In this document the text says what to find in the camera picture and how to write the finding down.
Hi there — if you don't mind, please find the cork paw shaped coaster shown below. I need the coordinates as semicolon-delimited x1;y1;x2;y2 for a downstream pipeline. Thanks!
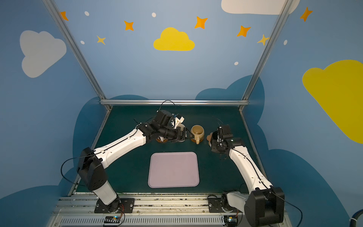
207;132;213;147

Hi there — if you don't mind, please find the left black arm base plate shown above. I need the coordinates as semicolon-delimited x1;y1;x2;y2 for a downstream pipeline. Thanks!
94;197;135;214

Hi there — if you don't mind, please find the cream mug blue handle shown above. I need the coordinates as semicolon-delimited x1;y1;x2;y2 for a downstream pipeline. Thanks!
176;124;186;134

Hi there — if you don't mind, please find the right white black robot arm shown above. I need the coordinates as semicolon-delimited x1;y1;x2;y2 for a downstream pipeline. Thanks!
207;125;285;227

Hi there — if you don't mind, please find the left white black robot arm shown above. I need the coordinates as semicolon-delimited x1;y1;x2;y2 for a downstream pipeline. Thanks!
77;110;188;213

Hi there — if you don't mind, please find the left small circuit board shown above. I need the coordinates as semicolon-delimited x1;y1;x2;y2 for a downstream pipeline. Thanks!
103;216;122;227

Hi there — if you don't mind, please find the lilac plastic tray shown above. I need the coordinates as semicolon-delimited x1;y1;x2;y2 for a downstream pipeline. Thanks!
148;152;199;188

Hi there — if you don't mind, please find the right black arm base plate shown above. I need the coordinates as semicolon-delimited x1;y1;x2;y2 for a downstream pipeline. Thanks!
207;194;244;213

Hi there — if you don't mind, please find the yellow mug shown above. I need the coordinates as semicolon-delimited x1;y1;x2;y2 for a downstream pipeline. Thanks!
190;125;205;145

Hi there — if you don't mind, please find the right small circuit board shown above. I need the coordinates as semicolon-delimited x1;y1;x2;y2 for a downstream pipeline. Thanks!
223;216;239;227

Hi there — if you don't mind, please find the small circuit board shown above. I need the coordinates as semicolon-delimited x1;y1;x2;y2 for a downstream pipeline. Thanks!
103;216;122;227
223;216;239;227

